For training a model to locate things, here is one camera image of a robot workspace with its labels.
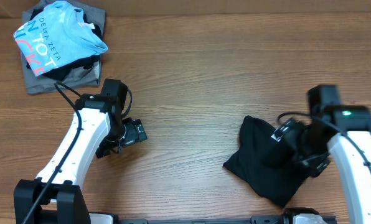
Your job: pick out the light blue printed t-shirt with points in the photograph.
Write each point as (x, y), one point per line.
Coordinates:
(56, 37)

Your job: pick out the black t-shirt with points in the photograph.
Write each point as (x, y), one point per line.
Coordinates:
(265, 164)

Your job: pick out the folded grey t-shirt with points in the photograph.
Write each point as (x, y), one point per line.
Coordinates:
(78, 77)

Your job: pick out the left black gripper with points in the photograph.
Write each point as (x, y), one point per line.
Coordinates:
(135, 132)

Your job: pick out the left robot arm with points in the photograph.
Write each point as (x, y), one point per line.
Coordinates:
(100, 127)

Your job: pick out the folded black garment in stack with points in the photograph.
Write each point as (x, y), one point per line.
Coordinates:
(60, 73)

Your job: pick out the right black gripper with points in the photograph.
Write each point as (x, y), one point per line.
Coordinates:
(289, 132)

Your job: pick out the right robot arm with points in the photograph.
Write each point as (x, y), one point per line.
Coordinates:
(339, 133)

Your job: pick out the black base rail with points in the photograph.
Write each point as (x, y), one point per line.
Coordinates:
(265, 219)

